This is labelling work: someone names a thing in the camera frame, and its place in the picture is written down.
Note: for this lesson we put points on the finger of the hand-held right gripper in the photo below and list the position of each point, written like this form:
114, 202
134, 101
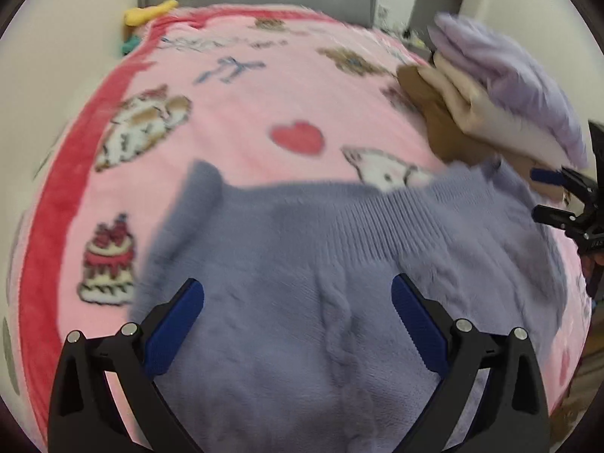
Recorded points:
547, 175
552, 217

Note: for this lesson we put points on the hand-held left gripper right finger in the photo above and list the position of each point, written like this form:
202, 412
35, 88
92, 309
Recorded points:
420, 325

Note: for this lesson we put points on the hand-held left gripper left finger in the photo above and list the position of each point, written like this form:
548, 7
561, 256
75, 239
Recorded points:
174, 330

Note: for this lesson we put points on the lavender knit sweater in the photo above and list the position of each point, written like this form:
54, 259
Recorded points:
292, 245

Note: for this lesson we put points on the folded beige garment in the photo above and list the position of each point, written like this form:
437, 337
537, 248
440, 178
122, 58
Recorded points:
472, 104

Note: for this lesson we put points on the folded lavender garment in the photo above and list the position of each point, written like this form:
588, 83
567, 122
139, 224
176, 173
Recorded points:
509, 71

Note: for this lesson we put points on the folded brown garment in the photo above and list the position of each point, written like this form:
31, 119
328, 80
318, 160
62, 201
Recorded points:
439, 122

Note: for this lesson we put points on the cluttered bedside table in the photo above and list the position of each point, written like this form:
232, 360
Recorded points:
401, 26

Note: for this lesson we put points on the pink printed blanket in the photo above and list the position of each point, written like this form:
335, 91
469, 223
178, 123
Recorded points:
236, 118

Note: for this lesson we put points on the teal plush toy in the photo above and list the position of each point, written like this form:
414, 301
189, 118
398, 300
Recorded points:
130, 45

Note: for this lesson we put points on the yellow plush toy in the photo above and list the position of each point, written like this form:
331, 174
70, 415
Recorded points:
146, 13

